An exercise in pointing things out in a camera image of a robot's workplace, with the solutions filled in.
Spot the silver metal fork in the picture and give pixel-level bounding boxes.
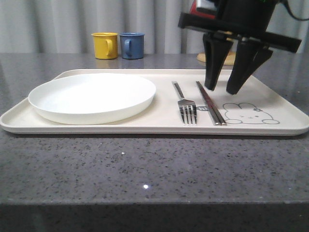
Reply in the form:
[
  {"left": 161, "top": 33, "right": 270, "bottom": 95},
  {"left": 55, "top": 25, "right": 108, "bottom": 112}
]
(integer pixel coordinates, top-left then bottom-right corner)
[{"left": 172, "top": 81, "right": 197, "bottom": 125}]

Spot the red enamel mug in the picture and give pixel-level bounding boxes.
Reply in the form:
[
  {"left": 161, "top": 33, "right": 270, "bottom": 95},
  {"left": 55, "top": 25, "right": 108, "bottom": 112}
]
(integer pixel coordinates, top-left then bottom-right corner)
[{"left": 189, "top": 0, "right": 215, "bottom": 19}]

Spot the white round plate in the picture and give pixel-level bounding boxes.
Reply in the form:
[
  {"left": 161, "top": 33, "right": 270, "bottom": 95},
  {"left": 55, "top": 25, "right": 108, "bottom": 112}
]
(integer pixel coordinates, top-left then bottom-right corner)
[{"left": 28, "top": 73, "right": 156, "bottom": 125}]

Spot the yellow enamel mug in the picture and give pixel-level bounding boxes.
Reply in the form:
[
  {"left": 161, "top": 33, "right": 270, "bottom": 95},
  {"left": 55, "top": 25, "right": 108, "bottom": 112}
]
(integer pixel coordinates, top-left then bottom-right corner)
[{"left": 91, "top": 32, "right": 118, "bottom": 59}]

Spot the wooden mug tree stand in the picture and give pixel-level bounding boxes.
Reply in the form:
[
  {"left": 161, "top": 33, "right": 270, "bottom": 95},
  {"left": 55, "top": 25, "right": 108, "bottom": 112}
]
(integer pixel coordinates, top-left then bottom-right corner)
[{"left": 197, "top": 51, "right": 236, "bottom": 65}]

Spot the black cable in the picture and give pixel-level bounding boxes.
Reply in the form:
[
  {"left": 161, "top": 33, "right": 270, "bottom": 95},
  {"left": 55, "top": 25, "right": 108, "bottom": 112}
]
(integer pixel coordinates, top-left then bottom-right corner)
[{"left": 280, "top": 0, "right": 309, "bottom": 21}]

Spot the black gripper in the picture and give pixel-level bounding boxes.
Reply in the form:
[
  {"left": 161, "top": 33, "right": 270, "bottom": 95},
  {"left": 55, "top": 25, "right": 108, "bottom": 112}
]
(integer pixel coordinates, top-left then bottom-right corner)
[{"left": 178, "top": 0, "right": 301, "bottom": 95}]

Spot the blue enamel mug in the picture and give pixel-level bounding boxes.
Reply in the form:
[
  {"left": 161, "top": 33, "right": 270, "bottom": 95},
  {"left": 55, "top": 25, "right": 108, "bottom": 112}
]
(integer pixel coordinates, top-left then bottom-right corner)
[{"left": 119, "top": 32, "right": 145, "bottom": 59}]

